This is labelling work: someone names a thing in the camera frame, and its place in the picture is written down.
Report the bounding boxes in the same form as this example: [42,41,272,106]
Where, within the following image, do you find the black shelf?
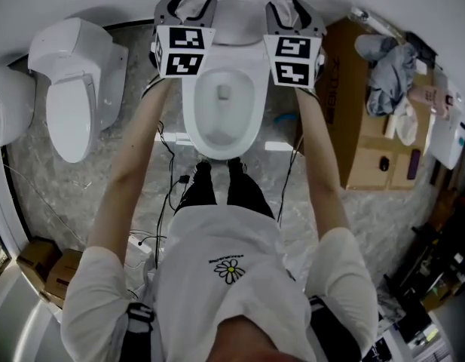
[382,194,465,316]

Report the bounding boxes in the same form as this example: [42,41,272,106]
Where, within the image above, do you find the white cloth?
[384,96,420,146]

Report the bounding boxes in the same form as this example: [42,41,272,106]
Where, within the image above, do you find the black cable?
[139,120,191,272]
[276,136,305,228]

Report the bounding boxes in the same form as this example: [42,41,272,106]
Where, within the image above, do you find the person's right forearm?
[294,87,354,241]

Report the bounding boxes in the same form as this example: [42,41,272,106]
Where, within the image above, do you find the black harness strap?
[125,302,157,362]
[308,295,363,362]

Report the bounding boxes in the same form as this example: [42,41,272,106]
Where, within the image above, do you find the white toilet bowl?
[167,0,307,161]

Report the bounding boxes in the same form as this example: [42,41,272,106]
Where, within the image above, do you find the white square-tank toilet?
[27,17,130,164]

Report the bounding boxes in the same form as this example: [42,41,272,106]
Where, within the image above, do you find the purple flat object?
[406,148,422,181]

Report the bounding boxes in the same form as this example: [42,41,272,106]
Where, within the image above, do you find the grey wrist strap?
[295,85,320,100]
[140,75,170,100]

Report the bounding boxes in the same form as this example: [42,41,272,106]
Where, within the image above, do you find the white cabinet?
[0,269,66,362]

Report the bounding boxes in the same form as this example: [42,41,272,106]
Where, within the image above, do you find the pink bottle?
[413,84,454,121]

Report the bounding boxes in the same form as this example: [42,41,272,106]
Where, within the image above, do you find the white appliance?
[429,100,465,171]

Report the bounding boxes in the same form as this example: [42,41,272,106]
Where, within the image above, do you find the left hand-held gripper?
[149,0,218,79]

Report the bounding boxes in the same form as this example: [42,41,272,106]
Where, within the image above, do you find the black trousers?
[174,164,275,220]

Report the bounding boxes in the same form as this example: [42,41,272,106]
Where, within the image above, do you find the grey clothing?
[354,34,420,118]

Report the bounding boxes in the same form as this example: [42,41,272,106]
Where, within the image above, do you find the white flower-print T-shirt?
[60,204,380,362]

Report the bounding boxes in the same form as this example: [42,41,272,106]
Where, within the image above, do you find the large brown cardboard box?
[314,16,444,192]

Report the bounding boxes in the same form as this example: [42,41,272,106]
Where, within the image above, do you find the person's left forearm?
[87,76,173,254]

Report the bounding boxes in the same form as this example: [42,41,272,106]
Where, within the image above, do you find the wrapped white tube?
[350,5,398,37]

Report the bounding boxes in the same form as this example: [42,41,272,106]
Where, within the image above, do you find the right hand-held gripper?
[262,0,327,90]

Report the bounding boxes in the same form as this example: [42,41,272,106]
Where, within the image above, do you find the white power strip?
[127,232,158,270]

